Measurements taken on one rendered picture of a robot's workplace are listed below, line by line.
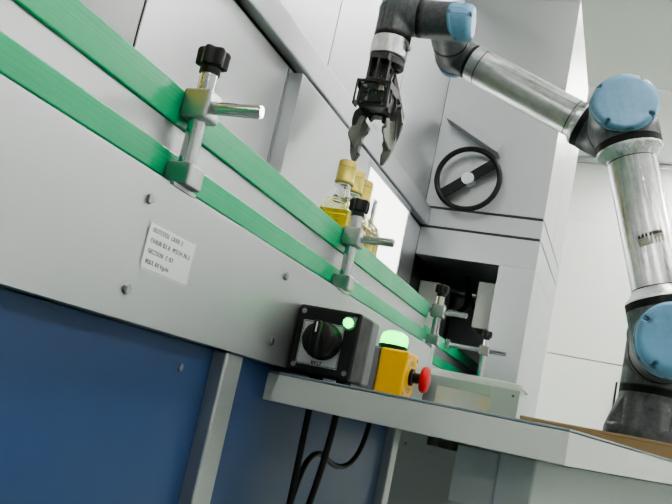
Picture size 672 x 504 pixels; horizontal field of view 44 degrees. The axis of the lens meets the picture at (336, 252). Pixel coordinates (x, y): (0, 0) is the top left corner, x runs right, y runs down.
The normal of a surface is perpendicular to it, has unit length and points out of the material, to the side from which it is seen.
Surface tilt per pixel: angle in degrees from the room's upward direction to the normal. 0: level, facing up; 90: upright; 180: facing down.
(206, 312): 90
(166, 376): 90
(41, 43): 90
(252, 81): 90
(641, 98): 81
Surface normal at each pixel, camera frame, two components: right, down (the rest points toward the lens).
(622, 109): -0.24, -0.38
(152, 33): 0.93, 0.14
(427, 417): -0.52, -0.26
